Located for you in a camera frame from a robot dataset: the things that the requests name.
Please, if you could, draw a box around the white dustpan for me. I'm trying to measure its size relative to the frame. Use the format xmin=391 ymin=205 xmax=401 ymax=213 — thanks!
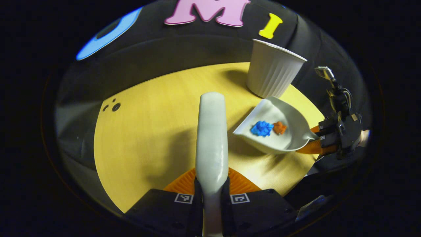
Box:
xmin=232 ymin=96 xmax=319 ymax=155

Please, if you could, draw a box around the wooden desktop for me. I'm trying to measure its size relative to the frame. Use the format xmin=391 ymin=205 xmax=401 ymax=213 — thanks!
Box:
xmin=94 ymin=62 xmax=325 ymax=214

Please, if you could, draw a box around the orange paper scrap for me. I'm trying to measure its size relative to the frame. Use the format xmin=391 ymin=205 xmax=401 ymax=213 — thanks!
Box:
xmin=272 ymin=121 xmax=287 ymax=135

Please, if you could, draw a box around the small white broom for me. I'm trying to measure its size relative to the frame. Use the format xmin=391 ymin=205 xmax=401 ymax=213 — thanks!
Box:
xmin=195 ymin=92 xmax=229 ymax=237

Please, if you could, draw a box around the white ribbed garbage bin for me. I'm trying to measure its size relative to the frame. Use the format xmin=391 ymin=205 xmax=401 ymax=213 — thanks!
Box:
xmin=246 ymin=39 xmax=308 ymax=98

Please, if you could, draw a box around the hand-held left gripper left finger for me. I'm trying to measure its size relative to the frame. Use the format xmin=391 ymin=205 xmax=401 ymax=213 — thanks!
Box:
xmin=124 ymin=167 xmax=203 ymax=237

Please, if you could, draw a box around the black backdrop cloth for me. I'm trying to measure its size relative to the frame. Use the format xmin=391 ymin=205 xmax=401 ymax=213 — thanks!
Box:
xmin=54 ymin=0 xmax=372 ymax=204

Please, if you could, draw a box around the blue paper scrap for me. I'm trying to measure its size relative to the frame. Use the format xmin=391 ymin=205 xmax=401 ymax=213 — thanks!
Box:
xmin=250 ymin=120 xmax=274 ymax=137

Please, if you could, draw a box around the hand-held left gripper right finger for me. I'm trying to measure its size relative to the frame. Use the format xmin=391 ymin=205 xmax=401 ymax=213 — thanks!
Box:
xmin=221 ymin=167 xmax=298 ymax=237

